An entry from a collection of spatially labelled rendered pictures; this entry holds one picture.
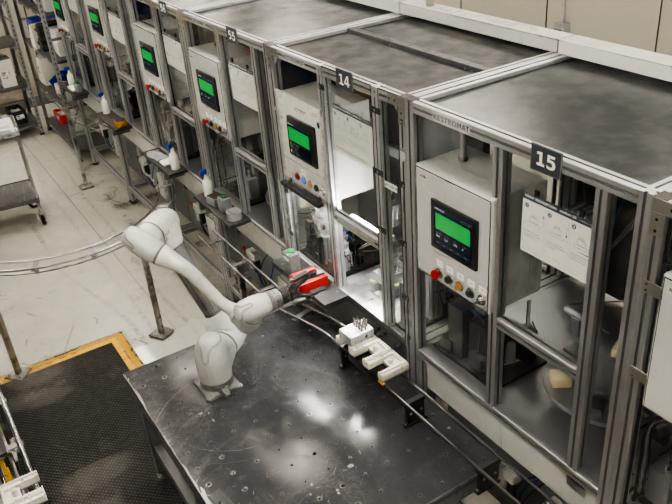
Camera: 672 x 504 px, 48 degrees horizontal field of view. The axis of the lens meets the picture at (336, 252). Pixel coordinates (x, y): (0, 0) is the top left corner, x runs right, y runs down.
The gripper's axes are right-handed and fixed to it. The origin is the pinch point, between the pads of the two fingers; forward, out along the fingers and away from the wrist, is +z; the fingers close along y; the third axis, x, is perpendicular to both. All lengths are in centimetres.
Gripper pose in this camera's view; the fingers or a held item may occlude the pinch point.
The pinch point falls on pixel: (318, 281)
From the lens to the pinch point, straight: 344.8
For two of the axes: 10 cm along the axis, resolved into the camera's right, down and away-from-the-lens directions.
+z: 8.4, -3.2, 4.4
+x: -5.4, -3.9, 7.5
